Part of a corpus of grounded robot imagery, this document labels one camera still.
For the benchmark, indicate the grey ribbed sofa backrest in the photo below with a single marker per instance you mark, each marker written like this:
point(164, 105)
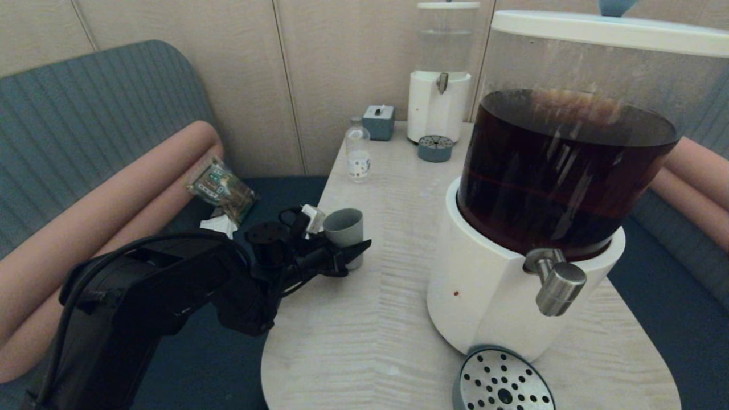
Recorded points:
point(85, 114)
point(715, 114)

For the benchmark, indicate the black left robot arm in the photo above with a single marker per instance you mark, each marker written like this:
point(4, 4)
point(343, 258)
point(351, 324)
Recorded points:
point(142, 296)

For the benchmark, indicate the large white dispenser lid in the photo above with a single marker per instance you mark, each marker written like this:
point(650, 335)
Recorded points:
point(598, 31)

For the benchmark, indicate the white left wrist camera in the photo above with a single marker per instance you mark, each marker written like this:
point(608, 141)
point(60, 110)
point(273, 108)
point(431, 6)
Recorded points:
point(313, 219)

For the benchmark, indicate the large silver dispenser tap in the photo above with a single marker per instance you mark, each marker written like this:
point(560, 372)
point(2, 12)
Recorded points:
point(561, 290)

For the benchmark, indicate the pink bolster cushion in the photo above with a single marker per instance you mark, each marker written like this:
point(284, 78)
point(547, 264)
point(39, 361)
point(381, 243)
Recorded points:
point(114, 199)
point(703, 171)
point(34, 336)
point(692, 210)

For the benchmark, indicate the dark blue seat cushion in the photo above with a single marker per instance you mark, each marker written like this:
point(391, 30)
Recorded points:
point(672, 319)
point(273, 196)

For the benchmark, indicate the small clear water dispenser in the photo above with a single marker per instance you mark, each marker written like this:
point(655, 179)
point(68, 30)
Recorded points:
point(435, 111)

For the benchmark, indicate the small grey drip tray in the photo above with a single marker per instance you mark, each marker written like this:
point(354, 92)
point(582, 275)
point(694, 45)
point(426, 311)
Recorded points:
point(435, 149)

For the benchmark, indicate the white paper napkins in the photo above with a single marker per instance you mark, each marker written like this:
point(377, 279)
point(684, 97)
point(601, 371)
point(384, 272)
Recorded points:
point(219, 225)

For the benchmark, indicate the small silver dispenser tap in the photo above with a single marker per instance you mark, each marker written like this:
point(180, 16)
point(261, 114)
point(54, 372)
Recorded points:
point(442, 82)

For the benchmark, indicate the large dark-tea drink dispenser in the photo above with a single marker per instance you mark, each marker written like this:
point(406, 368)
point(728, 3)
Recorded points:
point(484, 285)

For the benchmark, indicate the large perforated metal drip tray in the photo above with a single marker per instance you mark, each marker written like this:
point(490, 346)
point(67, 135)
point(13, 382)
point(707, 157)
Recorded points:
point(501, 382)

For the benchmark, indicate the small grey box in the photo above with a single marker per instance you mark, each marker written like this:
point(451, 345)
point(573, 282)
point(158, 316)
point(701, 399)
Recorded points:
point(379, 123)

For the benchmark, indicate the clear plastic bottle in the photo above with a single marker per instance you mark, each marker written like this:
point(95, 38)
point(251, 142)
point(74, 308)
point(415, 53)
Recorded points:
point(359, 158)

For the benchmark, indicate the grey plastic cup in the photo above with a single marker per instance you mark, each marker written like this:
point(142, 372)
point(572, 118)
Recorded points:
point(347, 230)

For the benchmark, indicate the small white dispenser lid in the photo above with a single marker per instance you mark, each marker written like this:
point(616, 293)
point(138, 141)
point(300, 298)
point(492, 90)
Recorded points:
point(450, 4)

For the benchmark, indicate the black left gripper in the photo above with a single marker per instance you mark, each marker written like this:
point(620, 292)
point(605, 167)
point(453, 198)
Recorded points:
point(313, 256)

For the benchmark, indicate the green snack package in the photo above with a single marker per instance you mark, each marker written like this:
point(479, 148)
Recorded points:
point(221, 189)

